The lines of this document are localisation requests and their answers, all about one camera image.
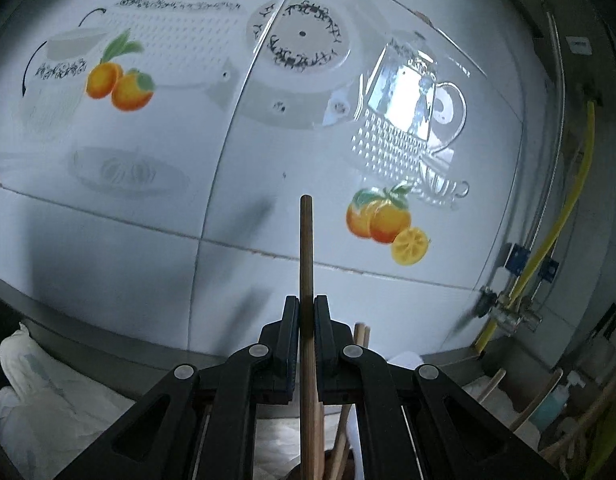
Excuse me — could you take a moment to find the blue pump bottle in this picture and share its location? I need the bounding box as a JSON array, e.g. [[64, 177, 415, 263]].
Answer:
[[530, 371, 586, 433]]

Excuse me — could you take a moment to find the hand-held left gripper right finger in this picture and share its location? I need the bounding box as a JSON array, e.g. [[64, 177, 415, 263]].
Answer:
[[314, 295, 564, 480]]

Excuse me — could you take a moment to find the black knife handle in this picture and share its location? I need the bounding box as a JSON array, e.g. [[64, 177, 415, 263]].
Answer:
[[589, 301, 616, 343]]

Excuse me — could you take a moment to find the square-tipped wooden chopstick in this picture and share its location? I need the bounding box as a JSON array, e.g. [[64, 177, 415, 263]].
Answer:
[[328, 322, 365, 480]]

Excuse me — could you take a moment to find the yellow gas hose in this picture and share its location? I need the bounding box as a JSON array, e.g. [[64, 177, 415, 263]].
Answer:
[[474, 101, 598, 353]]

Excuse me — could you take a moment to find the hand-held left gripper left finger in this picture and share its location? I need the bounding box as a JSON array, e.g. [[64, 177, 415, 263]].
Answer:
[[55, 295, 301, 480]]

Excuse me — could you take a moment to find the yellow-green plastic item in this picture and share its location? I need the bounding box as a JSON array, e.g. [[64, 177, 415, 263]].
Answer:
[[585, 392, 616, 468]]

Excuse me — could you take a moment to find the red-handled metal valve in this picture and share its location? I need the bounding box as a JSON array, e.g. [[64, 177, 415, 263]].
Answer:
[[477, 284, 544, 337]]

